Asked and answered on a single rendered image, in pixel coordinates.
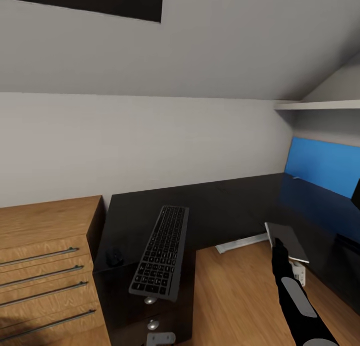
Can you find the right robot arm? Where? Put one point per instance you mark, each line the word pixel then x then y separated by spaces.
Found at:
pixel 306 326

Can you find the cabinet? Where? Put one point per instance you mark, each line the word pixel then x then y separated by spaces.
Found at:
pixel 47 255
pixel 130 317

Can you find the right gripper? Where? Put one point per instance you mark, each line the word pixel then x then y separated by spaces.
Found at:
pixel 280 256

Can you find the monitor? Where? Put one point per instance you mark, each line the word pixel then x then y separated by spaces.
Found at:
pixel 355 198

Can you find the mouse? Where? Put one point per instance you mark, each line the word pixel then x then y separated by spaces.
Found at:
pixel 113 256

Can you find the keyboard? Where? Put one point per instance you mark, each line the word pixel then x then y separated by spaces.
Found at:
pixel 159 270

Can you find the notebook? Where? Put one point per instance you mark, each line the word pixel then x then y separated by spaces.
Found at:
pixel 289 239

